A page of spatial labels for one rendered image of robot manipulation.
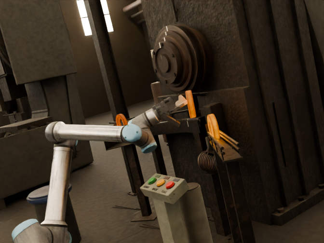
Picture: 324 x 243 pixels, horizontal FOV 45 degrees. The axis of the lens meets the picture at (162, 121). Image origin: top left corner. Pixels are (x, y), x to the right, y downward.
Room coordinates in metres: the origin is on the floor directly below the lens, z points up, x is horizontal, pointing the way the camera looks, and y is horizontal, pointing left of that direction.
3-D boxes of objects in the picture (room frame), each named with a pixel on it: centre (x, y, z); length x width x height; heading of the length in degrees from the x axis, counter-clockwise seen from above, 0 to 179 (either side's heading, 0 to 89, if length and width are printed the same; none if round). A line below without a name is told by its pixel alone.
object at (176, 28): (2.67, -0.20, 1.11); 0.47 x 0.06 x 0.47; 32
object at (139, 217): (2.96, 0.30, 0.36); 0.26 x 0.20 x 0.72; 67
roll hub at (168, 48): (2.61, -0.12, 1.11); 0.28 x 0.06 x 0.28; 32
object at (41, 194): (2.76, 0.91, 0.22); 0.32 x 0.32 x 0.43
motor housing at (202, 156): (2.31, -0.26, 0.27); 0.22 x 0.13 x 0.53; 32
